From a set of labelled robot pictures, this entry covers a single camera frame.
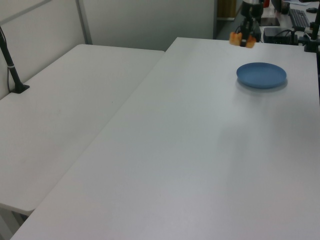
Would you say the black computer keyboard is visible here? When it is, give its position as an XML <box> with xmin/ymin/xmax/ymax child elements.
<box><xmin>288</xmin><ymin>8</ymin><xmax>311</xmax><ymax>29</ymax></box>

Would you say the brown wooden cabinet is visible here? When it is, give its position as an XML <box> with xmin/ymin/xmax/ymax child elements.
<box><xmin>216</xmin><ymin>0</ymin><xmax>238</xmax><ymax>20</ymax></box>

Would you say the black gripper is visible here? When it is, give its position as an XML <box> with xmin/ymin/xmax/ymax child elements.
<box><xmin>239</xmin><ymin>1</ymin><xmax>264</xmax><ymax>48</ymax></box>

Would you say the grey partition frame post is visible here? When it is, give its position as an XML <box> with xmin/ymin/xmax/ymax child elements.
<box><xmin>75</xmin><ymin>0</ymin><xmax>94</xmax><ymax>46</ymax></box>

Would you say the black pole with base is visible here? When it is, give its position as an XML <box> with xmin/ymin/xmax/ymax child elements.
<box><xmin>0</xmin><ymin>25</ymin><xmax>31</xmax><ymax>95</ymax></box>

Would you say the white side table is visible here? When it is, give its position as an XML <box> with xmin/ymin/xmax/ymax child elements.
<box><xmin>0</xmin><ymin>43</ymin><xmax>166</xmax><ymax>216</ymax></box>

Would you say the black electronics box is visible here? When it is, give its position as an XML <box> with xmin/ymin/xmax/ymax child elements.
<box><xmin>263</xmin><ymin>26</ymin><xmax>299</xmax><ymax>45</ymax></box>

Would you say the blue round plate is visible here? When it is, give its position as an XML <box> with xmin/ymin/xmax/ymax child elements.
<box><xmin>236</xmin><ymin>62</ymin><xmax>288</xmax><ymax>90</ymax></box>

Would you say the black clamp mount right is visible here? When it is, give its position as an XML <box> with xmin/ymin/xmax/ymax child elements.
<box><xmin>303</xmin><ymin>9</ymin><xmax>320</xmax><ymax>54</ymax></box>

